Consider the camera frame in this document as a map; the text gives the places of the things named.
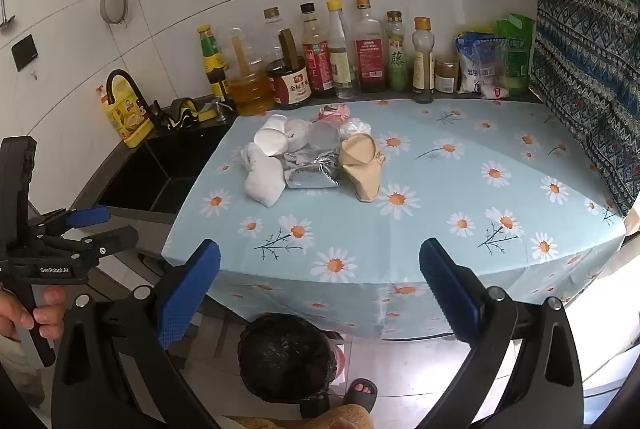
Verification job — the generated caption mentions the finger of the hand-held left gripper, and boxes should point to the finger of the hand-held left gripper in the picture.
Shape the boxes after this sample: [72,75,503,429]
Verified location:
[39,225,140,271]
[27,205,112,236]

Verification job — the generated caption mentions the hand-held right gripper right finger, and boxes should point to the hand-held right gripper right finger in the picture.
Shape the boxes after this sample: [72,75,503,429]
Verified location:
[419,238,587,429]

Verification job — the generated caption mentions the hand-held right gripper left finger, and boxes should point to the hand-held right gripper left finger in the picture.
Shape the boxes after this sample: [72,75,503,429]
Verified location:
[50,239,221,429]

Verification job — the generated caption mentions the bin with black liner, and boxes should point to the bin with black liner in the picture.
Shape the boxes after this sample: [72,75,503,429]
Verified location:
[237,313,347,405]

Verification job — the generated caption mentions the silver foil bag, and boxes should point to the silver foil bag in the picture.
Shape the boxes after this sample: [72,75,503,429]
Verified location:
[282,150,342,191]

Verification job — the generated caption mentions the clear plastic bag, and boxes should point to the clear plastic bag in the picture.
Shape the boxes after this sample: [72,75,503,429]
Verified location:
[340,116,373,141]

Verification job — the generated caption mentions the person's left forearm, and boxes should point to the person's left forearm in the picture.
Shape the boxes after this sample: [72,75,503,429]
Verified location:
[0,336,48,406]

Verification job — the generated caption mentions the person's left hand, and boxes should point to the person's left hand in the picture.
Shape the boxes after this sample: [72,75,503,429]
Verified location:
[0,284,68,342]

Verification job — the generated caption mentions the black sink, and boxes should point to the black sink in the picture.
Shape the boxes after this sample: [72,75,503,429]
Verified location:
[95,124,236,215]

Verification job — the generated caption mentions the daisy print blue tablecloth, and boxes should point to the daisy print blue tablecloth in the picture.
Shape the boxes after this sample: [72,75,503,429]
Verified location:
[162,99,629,343]

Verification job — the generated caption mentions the yellow dish soap bottle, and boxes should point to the yellow dish soap bottle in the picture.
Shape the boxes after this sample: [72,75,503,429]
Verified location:
[100,76,156,149]

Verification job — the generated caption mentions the dark slide sandal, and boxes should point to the dark slide sandal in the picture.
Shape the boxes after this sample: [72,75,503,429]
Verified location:
[344,378,379,414]

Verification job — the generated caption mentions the black faucet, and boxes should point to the black faucet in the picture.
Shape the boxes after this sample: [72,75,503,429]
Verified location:
[105,69,164,130]

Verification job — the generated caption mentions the yellow black sponge cloth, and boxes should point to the yellow black sponge cloth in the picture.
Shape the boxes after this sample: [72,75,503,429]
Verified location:
[167,98,214,129]

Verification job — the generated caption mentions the white paper cup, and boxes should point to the white paper cup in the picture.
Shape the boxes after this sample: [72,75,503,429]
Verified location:
[253,114,289,156]

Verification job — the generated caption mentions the clear cooking oil jug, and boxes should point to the clear cooking oil jug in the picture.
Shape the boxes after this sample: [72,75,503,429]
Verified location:
[226,28,276,116]

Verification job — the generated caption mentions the green bottle yellow cap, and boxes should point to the green bottle yellow cap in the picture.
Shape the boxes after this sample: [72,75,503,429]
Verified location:
[196,25,229,103]

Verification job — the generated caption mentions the clear plastic cup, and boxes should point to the clear plastic cup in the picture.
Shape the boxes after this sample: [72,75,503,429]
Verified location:
[307,122,342,152]

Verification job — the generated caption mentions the small pink white packet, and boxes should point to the small pink white packet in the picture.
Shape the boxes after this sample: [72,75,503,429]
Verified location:
[481,82,512,101]

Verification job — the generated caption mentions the pink white wrapper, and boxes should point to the pink white wrapper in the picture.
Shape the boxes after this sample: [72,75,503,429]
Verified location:
[319,104,351,124]

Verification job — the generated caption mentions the small glass jar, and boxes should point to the small glass jar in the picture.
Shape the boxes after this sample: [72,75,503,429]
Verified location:
[434,58,460,94]

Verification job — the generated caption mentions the clear bottle orange cap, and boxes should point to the clear bottle orange cap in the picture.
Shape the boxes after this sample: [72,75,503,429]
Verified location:
[411,16,437,105]

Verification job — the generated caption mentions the dark sauce jar red label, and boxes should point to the dark sauce jar red label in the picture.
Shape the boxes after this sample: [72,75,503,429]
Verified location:
[265,28,312,110]

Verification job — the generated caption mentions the green sauce bottle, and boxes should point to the green sauce bottle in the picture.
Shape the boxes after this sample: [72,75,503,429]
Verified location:
[384,10,414,93]

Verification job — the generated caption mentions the white blue bag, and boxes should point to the white blue bag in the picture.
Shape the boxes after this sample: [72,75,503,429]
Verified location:
[454,30,507,96]

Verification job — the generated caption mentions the green pouch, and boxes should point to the green pouch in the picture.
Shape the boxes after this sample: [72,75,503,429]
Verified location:
[495,13,537,94]

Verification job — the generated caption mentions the tall bottle red label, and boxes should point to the tall bottle red label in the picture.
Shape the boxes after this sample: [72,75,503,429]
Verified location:
[351,0,390,94]

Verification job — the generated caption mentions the clear bottle gold cap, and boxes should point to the clear bottle gold cap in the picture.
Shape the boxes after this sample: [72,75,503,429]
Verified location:
[262,8,285,62]

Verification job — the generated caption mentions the clear bottle yellow cap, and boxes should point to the clear bottle yellow cap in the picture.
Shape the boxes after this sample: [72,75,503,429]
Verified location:
[326,0,355,99]

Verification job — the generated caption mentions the brown bottle red label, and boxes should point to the brown bottle red label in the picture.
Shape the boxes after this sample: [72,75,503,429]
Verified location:
[299,2,334,99]

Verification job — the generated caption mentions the patterned blue curtain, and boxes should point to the patterned blue curtain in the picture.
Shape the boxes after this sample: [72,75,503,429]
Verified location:
[525,0,640,218]

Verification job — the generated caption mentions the black wall switch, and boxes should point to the black wall switch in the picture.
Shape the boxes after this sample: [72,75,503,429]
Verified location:
[11,34,39,72]

